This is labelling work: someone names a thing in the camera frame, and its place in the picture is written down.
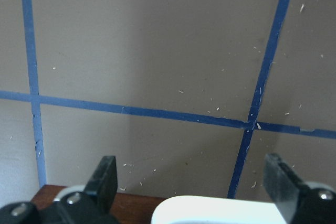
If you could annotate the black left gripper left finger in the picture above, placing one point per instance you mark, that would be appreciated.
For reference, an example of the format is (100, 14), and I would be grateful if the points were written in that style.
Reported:
(91, 205)

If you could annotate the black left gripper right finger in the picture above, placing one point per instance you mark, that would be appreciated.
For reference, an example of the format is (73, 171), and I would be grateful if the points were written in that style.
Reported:
(297, 200)

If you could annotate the light wooden drawer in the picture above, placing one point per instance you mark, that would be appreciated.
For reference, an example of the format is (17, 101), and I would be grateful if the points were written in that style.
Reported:
(199, 209)

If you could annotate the dark wooden cabinet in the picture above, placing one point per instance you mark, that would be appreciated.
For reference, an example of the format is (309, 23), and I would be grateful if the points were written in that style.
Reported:
(127, 208)

